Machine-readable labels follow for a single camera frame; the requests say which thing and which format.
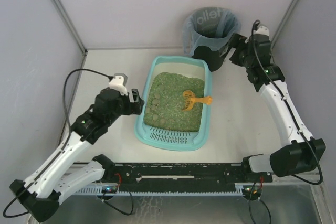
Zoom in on black trash bin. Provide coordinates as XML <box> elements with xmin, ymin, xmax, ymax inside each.
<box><xmin>192</xmin><ymin>7</ymin><xmax>237</xmax><ymax>72</ymax></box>

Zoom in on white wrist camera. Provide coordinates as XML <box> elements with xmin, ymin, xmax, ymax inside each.
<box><xmin>253</xmin><ymin>24</ymin><xmax>270</xmax><ymax>40</ymax></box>
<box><xmin>109</xmin><ymin>73</ymin><xmax>128</xmax><ymax>96</ymax></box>

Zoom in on black left camera cable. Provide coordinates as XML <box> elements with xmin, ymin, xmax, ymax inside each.
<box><xmin>64</xmin><ymin>68</ymin><xmax>115</xmax><ymax>130</ymax></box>

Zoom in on blue plastic bin liner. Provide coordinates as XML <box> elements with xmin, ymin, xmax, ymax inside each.
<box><xmin>182</xmin><ymin>7</ymin><xmax>241</xmax><ymax>56</ymax></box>

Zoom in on green litter pellets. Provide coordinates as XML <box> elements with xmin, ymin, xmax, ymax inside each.
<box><xmin>144</xmin><ymin>72</ymin><xmax>205</xmax><ymax>132</ymax></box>

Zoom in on black right camera cable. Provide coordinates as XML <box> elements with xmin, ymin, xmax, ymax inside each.
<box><xmin>249</xmin><ymin>19</ymin><xmax>323</xmax><ymax>185</ymax></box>

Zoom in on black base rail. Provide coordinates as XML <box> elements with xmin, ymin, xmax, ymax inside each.
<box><xmin>95</xmin><ymin>163</ymin><xmax>272</xmax><ymax>189</ymax></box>

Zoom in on orange litter scoop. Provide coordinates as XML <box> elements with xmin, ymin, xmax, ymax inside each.
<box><xmin>182</xmin><ymin>90</ymin><xmax>213</xmax><ymax>111</ymax></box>

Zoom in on aluminium frame post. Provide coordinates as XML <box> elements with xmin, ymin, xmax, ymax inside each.
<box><xmin>50</xmin><ymin>0</ymin><xmax>87</xmax><ymax>55</ymax></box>
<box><xmin>271</xmin><ymin>0</ymin><xmax>300</xmax><ymax>49</ymax></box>

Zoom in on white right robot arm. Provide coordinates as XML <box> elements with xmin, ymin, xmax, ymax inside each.
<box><xmin>135</xmin><ymin>31</ymin><xmax>326</xmax><ymax>177</ymax></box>

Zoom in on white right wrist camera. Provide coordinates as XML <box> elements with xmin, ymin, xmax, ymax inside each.
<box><xmin>253</xmin><ymin>24</ymin><xmax>270</xmax><ymax>40</ymax></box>

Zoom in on teal cat litter box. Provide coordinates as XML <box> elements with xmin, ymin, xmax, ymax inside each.
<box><xmin>134</xmin><ymin>56</ymin><xmax>212</xmax><ymax>151</ymax></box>

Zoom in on aluminium frame post left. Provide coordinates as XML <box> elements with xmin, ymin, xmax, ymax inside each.
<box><xmin>50</xmin><ymin>0</ymin><xmax>87</xmax><ymax>55</ymax></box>

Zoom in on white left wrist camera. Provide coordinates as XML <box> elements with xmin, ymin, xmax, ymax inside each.
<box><xmin>109</xmin><ymin>73</ymin><xmax>128</xmax><ymax>96</ymax></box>

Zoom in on black camera cable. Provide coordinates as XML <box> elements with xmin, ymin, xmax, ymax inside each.
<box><xmin>64</xmin><ymin>68</ymin><xmax>115</xmax><ymax>130</ymax></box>
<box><xmin>249</xmin><ymin>19</ymin><xmax>323</xmax><ymax>185</ymax></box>

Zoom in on aluminium frame post right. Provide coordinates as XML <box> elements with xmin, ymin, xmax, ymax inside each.
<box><xmin>271</xmin><ymin>0</ymin><xmax>300</xmax><ymax>49</ymax></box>

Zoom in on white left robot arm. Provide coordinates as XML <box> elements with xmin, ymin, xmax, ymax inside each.
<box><xmin>10</xmin><ymin>88</ymin><xmax>144</xmax><ymax>222</ymax></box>

